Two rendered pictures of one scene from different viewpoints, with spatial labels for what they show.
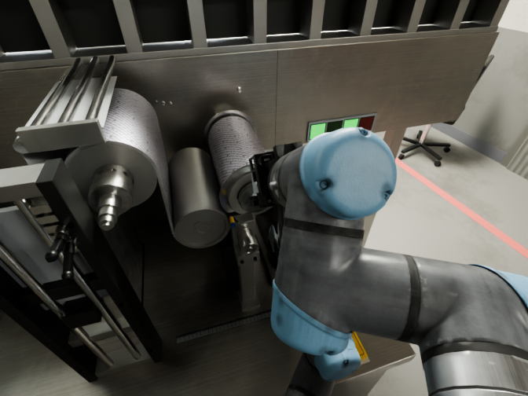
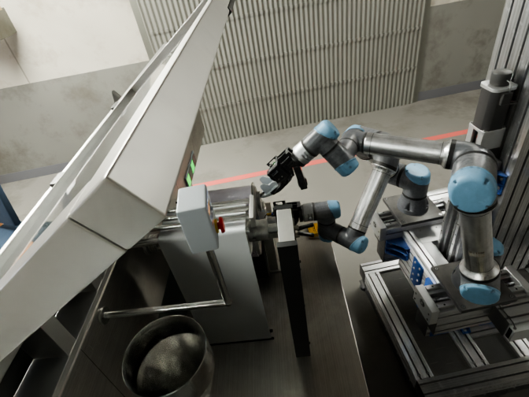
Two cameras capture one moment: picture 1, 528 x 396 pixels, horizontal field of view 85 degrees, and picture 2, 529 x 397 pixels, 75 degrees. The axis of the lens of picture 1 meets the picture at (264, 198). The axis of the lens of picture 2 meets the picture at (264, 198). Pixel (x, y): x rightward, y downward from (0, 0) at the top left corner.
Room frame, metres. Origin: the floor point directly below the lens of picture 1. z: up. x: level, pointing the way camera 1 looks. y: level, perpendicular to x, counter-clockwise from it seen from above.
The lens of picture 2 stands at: (0.05, 0.95, 2.05)
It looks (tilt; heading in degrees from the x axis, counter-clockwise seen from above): 38 degrees down; 292
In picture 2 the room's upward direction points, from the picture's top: 10 degrees counter-clockwise
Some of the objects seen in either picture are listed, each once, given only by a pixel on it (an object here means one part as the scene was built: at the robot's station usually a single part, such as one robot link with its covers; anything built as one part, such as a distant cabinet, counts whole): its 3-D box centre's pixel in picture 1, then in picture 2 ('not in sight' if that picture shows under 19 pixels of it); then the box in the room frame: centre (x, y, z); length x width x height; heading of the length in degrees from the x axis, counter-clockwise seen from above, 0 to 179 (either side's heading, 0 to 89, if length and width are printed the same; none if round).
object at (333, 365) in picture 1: (328, 340); (326, 210); (0.22, -0.12, 1.11); 0.11 x 0.08 x 0.09; 16
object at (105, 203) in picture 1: (108, 214); (278, 228); (0.31, 0.24, 1.33); 0.06 x 0.03 x 0.03; 16
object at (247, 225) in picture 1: (247, 268); (272, 243); (0.41, 0.04, 1.05); 0.06 x 0.05 x 0.31; 16
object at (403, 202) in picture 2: not in sight; (413, 198); (-0.16, -0.52, 0.87); 0.15 x 0.15 x 0.10
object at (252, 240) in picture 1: (248, 246); not in sight; (0.38, 0.03, 1.18); 0.04 x 0.02 x 0.04; 106
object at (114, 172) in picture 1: (112, 189); (258, 230); (0.37, 0.25, 1.33); 0.06 x 0.06 x 0.06; 16
